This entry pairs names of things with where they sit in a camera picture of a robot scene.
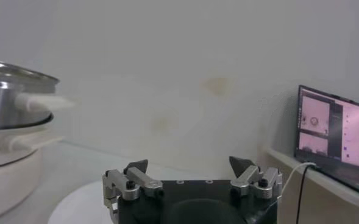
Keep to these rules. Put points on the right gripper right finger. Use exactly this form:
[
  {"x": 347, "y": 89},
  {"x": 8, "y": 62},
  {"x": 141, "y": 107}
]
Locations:
[{"x": 258, "y": 182}]

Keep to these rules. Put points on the white side desk with laptop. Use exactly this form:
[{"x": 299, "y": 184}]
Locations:
[{"x": 328, "y": 188}]

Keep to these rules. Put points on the cream electric cooking pot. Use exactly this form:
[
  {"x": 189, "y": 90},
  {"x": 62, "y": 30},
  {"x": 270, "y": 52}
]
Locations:
[{"x": 8, "y": 182}]

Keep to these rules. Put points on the round white plate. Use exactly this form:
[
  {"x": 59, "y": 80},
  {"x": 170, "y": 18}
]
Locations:
[{"x": 81, "y": 207}]

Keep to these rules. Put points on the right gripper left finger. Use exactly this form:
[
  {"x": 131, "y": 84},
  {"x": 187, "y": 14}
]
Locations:
[{"x": 130, "y": 185}]

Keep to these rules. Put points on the grey open laptop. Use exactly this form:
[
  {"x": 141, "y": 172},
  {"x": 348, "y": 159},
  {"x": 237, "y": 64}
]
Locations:
[{"x": 350, "y": 137}]

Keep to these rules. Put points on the perforated steel steamer basket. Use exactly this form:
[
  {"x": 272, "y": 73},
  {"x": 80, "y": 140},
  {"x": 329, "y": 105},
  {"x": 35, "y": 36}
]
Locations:
[{"x": 2, "y": 100}]

